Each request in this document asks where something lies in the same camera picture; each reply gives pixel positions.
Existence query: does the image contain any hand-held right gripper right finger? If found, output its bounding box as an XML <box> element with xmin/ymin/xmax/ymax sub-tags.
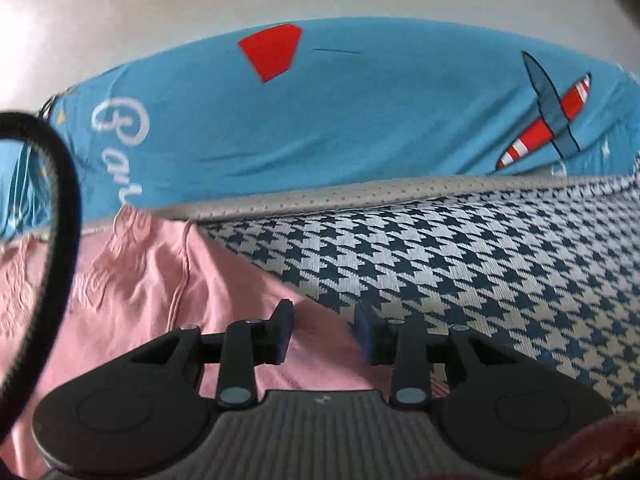
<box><xmin>352</xmin><ymin>302</ymin><xmax>506</xmax><ymax>407</ymax></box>

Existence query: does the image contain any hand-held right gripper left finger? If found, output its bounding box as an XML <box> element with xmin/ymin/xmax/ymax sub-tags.
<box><xmin>127</xmin><ymin>299</ymin><xmax>296</xmax><ymax>407</ymax></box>

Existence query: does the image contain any pink knit top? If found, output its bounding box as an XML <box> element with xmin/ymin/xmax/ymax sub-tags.
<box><xmin>0</xmin><ymin>207</ymin><xmax>451</xmax><ymax>480</ymax></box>

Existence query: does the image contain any houndstooth bed mat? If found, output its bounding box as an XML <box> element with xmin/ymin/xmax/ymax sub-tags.
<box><xmin>82</xmin><ymin>152</ymin><xmax>640</xmax><ymax>416</ymax></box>

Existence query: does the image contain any blue patterned pillow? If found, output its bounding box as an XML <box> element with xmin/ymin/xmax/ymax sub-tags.
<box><xmin>0</xmin><ymin>17</ymin><xmax>640</xmax><ymax>241</ymax></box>

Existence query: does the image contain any black cable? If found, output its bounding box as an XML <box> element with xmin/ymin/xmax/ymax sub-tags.
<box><xmin>0</xmin><ymin>110</ymin><xmax>82</xmax><ymax>441</ymax></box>

